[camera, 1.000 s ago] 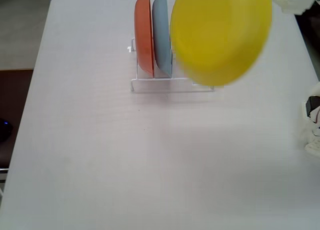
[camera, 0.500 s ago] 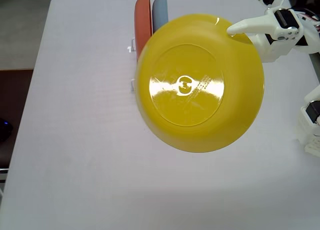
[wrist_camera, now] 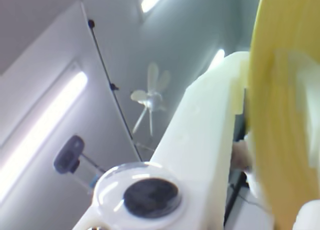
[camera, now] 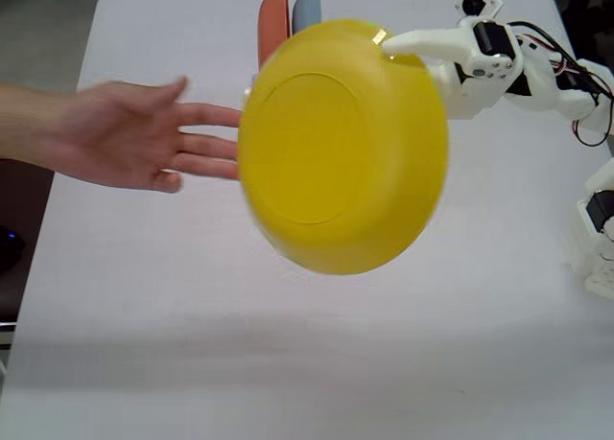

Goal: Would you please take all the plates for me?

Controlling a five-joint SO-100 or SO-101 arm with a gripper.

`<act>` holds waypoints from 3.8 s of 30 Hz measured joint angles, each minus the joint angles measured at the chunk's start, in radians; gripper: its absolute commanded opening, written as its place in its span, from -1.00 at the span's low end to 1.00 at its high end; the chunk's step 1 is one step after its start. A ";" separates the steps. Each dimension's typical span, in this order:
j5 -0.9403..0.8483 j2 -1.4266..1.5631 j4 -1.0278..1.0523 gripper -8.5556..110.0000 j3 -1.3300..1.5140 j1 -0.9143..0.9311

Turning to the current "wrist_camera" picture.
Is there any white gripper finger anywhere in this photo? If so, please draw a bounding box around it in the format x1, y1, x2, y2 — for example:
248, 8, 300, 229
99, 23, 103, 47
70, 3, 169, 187
274, 49, 320, 230
72, 52, 251, 230

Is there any yellow plastic plate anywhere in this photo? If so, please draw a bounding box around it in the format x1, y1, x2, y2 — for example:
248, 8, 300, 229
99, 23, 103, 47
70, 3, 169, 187
247, 0, 320, 230

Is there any white ceiling fan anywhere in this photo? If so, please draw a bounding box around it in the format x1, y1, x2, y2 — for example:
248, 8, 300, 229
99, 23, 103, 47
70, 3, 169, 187
129, 62, 172, 138

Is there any grey webcam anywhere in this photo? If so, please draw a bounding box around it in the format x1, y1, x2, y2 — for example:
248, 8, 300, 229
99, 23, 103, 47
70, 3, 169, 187
53, 136, 86, 174

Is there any black ceiling cable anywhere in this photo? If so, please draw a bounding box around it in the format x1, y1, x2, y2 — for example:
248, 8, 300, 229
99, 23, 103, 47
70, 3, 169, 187
86, 19, 144, 163

